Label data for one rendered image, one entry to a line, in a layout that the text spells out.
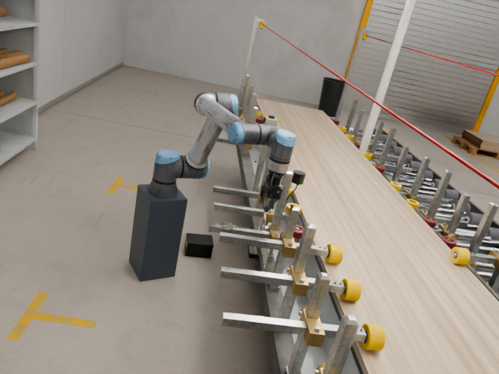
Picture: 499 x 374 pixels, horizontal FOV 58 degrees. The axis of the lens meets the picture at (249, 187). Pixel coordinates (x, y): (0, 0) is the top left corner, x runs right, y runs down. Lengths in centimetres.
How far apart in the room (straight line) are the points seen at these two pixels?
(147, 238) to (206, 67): 739
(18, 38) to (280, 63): 627
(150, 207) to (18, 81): 252
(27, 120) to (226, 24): 580
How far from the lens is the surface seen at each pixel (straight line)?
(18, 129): 511
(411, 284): 205
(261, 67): 1000
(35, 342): 272
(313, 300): 146
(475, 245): 264
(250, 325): 144
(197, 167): 282
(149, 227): 290
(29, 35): 485
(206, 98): 234
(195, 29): 996
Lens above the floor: 185
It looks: 22 degrees down
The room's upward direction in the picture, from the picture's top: 13 degrees clockwise
